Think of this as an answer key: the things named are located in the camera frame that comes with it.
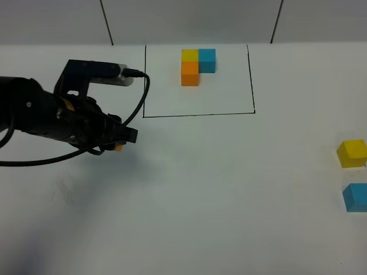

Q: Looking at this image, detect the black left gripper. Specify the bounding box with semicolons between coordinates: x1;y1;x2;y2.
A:
56;97;138;151

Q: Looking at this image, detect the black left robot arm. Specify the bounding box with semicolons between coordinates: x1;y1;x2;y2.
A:
1;77;138;151

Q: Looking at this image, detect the template orange cube block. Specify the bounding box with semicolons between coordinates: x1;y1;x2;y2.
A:
181;61;199;87

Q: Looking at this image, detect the template yellow cube block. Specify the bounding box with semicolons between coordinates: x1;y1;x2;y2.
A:
181;49;199;62

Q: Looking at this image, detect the template blue cube block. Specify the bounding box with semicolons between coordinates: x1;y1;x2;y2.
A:
198;49;216;73

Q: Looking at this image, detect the loose blue cube block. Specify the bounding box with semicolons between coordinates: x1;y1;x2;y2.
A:
342;183;367;213

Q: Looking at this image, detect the black left camera cable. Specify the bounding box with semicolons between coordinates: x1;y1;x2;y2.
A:
0;69;151;168

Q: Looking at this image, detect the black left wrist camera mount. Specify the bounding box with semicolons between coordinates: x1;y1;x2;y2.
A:
54;60;134;100

